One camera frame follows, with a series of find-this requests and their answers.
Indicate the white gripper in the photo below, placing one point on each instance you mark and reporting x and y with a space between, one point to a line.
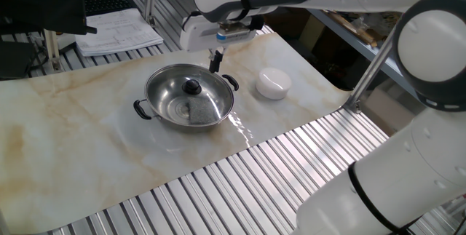
198 35

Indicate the black box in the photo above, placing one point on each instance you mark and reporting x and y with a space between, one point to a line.
14 60

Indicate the glass lid black knob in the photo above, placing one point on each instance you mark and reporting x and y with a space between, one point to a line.
191 86

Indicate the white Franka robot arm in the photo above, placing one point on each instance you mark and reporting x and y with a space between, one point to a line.
418 173

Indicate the black monitor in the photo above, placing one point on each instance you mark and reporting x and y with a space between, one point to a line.
40 2

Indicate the stack of printed papers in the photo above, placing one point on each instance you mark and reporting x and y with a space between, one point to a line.
116 33

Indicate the black keyboard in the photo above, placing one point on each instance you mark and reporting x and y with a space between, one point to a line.
105 5

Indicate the marble pattern table mat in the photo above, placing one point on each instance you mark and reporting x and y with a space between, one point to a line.
73 136

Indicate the grey scouring sponge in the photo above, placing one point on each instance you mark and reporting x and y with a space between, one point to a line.
201 112

